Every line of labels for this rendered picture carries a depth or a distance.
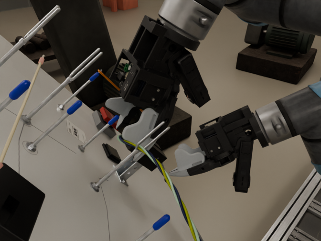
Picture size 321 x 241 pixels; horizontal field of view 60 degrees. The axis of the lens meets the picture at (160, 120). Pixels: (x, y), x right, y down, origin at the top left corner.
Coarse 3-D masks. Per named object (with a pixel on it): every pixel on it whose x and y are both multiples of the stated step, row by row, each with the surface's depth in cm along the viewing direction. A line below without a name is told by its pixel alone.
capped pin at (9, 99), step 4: (24, 80) 24; (28, 80) 24; (20, 84) 24; (24, 84) 24; (28, 84) 24; (16, 88) 24; (20, 88) 24; (24, 88) 24; (28, 88) 24; (12, 92) 24; (16, 92) 24; (20, 92) 24; (12, 96) 24; (16, 96) 24; (4, 100) 24; (8, 100) 24; (12, 100) 25; (0, 104) 24; (4, 104) 24; (8, 104) 25; (0, 108) 24; (4, 108) 25
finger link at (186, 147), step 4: (180, 144) 61; (184, 144) 60; (184, 148) 61; (188, 148) 60; (196, 148) 60; (200, 148) 60; (188, 152) 60; (192, 152) 60; (196, 152) 60; (204, 152) 60; (176, 168) 61
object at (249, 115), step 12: (240, 108) 56; (216, 120) 59; (228, 120) 55; (240, 120) 53; (252, 120) 52; (204, 132) 54; (216, 132) 53; (228, 132) 54; (240, 132) 54; (252, 132) 53; (204, 144) 54; (216, 144) 54; (228, 144) 53; (264, 144) 52; (216, 156) 54; (228, 156) 53
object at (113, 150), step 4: (104, 144) 57; (104, 148) 56; (108, 148) 56; (112, 148) 58; (108, 152) 56; (112, 152) 56; (116, 152) 58; (108, 156) 55; (112, 156) 55; (116, 156) 56; (112, 160) 56; (116, 160) 56; (120, 160) 57
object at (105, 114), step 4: (104, 108) 67; (104, 112) 65; (108, 112) 67; (104, 116) 64; (108, 116) 64; (112, 116) 68; (104, 120) 65; (108, 120) 64; (112, 124) 65; (116, 124) 65
